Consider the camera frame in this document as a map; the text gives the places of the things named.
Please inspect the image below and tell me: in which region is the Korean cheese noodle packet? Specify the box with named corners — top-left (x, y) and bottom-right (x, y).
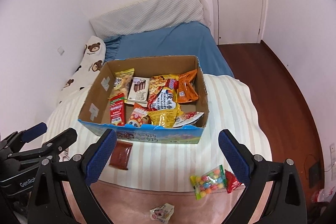
top-left (147, 75), bottom-right (183, 114)

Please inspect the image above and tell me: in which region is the pale green chicken feet packet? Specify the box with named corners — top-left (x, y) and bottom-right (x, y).
top-left (150, 203), bottom-right (175, 224)

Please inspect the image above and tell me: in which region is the orange sunflower seed packet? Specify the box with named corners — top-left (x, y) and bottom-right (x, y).
top-left (177, 69), bottom-right (199, 104)

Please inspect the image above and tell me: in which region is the milk carton cardboard box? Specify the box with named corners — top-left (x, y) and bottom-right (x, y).
top-left (78, 55), bottom-right (209, 144)

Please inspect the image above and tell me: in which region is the brown rectangular snack packet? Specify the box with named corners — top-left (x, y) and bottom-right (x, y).
top-left (109, 140), bottom-right (133, 170)

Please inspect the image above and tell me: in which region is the white wall switch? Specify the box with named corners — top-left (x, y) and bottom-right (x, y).
top-left (58, 47), bottom-right (65, 56)

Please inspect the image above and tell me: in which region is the black floor socket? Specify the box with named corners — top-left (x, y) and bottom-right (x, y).
top-left (308, 161), bottom-right (321, 189)

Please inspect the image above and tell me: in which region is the pink plush blanket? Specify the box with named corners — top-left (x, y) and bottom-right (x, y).
top-left (91, 181), bottom-right (244, 223)

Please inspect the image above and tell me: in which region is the bear print pillow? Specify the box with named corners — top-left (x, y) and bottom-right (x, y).
top-left (58, 36), bottom-right (106, 103)

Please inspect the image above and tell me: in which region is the white cranberry oat cookie packet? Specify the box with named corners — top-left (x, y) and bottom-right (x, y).
top-left (173, 111), bottom-right (204, 128)

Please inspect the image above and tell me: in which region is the colourful candy balls bag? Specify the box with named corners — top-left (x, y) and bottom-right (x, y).
top-left (190, 165), bottom-right (227, 200)

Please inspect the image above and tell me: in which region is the small red snack packet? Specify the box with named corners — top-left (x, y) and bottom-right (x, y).
top-left (225, 170), bottom-right (242, 193)

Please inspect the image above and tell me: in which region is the red green snack packet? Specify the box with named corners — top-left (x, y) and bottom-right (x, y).
top-left (109, 93), bottom-right (126, 126)

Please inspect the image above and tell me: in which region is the orange mushroom panda chips bag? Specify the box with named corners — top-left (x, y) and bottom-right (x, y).
top-left (127, 103), bottom-right (151, 127)

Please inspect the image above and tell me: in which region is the blue bed sheet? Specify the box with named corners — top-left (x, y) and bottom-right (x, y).
top-left (104, 22), bottom-right (234, 77)

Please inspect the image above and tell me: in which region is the white chocolate stick packet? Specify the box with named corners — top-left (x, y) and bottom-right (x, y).
top-left (125, 77), bottom-right (150, 107)

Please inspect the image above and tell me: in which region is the yellow peanut snack packet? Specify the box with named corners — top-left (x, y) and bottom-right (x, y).
top-left (109, 68), bottom-right (135, 100)

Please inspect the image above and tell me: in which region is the grey white pillow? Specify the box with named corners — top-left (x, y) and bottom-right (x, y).
top-left (89, 0), bottom-right (211, 39)

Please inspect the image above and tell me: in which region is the striped cream blanket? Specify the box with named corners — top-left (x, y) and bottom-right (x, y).
top-left (41, 74), bottom-right (272, 193)

